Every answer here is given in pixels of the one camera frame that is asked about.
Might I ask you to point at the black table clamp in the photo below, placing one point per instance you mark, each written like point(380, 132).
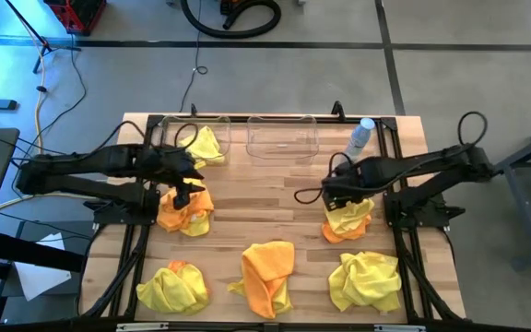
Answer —
point(338, 110)
point(194, 110)

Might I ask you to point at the red black crate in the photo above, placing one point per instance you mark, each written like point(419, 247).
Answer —
point(76, 14)

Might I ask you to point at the black desk beam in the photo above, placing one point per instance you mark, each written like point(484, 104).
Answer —
point(26, 251)

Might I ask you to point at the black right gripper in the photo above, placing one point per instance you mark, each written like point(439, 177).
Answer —
point(344, 184)

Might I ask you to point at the grey metal table frame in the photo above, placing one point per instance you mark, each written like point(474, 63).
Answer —
point(521, 207)

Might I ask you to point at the black tripod stand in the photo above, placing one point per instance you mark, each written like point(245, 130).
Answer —
point(46, 46)

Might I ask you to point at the black metal table frame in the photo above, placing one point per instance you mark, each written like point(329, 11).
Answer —
point(238, 119)

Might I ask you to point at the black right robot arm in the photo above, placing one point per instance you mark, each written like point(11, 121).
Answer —
point(431, 168)

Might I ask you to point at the white paper sheet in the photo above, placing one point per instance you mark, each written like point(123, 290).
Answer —
point(39, 276)

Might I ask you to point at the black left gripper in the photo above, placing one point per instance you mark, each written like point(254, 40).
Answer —
point(168, 163)

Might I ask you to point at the clear plastic basket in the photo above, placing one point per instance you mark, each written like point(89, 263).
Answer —
point(168, 126)
point(281, 138)

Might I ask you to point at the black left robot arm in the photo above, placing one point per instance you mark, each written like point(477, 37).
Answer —
point(109, 159)

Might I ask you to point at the clear plastic water bottle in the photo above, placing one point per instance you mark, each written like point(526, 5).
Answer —
point(357, 138)

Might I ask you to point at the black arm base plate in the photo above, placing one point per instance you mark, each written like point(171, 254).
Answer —
point(422, 216)
point(109, 214)

